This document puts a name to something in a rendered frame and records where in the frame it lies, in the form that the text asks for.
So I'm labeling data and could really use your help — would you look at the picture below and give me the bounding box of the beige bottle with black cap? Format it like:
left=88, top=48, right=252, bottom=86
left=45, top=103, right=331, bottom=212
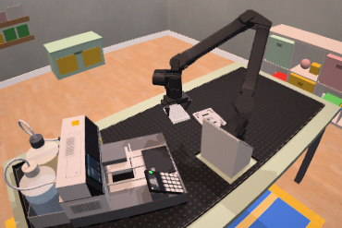
left=26, top=134, right=59, bottom=173

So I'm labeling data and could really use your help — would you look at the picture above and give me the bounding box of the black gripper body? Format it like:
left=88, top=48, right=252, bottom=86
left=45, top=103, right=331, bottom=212
left=161, top=86, right=191, bottom=106

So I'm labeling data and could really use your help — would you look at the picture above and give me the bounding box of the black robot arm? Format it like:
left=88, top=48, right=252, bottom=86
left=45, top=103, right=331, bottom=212
left=152, top=9, right=273, bottom=141

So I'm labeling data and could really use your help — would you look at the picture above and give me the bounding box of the translucent plastic bottle with blue liquid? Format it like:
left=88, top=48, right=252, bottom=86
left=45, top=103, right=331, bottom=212
left=19, top=161, right=63, bottom=216

